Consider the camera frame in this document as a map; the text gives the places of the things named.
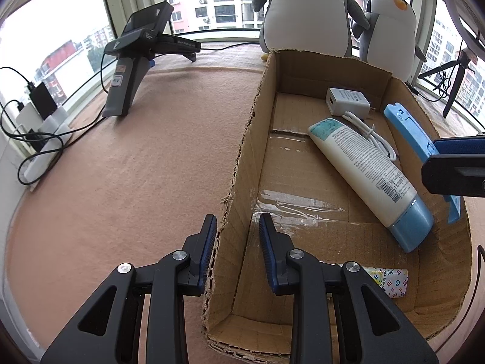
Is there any blue plastic phone stand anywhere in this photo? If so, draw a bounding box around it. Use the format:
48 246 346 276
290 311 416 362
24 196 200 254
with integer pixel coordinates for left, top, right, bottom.
383 103 462 225

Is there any white lotion tube blue cap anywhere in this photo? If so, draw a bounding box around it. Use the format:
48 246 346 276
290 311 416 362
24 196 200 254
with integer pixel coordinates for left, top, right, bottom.
308 119 434 253

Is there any brown cardboard box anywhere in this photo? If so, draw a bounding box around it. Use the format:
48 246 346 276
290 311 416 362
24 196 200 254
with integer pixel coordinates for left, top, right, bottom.
202 49 472 357

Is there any white power adapter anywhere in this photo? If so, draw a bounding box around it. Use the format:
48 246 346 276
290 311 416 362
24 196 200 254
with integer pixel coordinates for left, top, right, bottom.
16 107 42 134

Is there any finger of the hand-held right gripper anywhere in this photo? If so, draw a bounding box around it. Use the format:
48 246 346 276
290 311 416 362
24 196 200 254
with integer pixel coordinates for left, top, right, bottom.
422 135 485 198

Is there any black power adapter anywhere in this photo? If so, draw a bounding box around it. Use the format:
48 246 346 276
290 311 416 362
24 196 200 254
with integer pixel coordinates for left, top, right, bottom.
28 83 57 120

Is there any white ring light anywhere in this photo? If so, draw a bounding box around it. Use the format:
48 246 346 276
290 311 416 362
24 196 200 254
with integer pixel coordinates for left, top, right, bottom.
441 0 485 52

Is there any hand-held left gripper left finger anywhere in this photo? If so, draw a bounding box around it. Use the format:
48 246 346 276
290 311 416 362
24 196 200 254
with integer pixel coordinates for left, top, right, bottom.
40 214 218 364

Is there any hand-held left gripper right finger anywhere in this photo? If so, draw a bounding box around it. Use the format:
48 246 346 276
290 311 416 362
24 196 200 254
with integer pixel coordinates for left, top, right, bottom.
258 212 440 364

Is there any white USB cable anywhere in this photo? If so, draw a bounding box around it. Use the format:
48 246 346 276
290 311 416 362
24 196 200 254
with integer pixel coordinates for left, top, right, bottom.
342 111 400 162

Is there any black tripod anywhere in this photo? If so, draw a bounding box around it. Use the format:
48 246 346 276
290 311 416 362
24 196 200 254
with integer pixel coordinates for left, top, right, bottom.
418 47 479 119

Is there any white power strip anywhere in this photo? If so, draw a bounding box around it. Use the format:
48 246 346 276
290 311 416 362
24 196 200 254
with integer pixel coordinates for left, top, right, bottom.
15 106 72 188

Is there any patterned small pouch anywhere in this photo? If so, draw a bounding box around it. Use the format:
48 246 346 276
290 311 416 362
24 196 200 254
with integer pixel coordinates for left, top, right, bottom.
358 268 409 301

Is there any large penguin plush toy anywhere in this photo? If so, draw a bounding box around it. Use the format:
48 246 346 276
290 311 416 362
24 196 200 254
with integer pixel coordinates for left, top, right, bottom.
253 0 370 58

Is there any white USB wall charger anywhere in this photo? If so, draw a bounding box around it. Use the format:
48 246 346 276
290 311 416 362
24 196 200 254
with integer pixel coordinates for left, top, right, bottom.
325 87 376 116

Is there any black cable with inline controller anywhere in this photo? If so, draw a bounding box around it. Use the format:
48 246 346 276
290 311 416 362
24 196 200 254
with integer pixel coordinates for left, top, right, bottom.
405 68 455 103

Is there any small penguin plush toy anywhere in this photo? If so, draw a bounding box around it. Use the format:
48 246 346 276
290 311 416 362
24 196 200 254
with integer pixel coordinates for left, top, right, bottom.
352 0 428 83

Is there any black device on grey handle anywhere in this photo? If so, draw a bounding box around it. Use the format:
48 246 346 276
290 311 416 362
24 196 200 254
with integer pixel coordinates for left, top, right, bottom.
103 1 201 118

